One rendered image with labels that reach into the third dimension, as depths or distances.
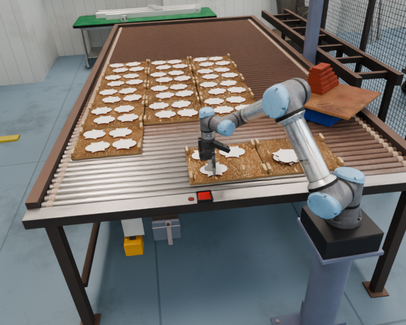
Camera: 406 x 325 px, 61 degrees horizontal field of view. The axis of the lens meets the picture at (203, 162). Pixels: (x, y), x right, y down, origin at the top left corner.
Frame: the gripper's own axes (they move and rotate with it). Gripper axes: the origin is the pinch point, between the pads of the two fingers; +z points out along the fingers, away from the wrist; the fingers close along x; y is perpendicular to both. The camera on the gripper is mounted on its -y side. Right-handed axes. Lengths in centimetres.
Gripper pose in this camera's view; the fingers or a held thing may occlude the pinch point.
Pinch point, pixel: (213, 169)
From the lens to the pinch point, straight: 186.7
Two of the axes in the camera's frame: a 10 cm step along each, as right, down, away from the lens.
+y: -9.9, 1.1, -0.7
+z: 0.6, 8.3, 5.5
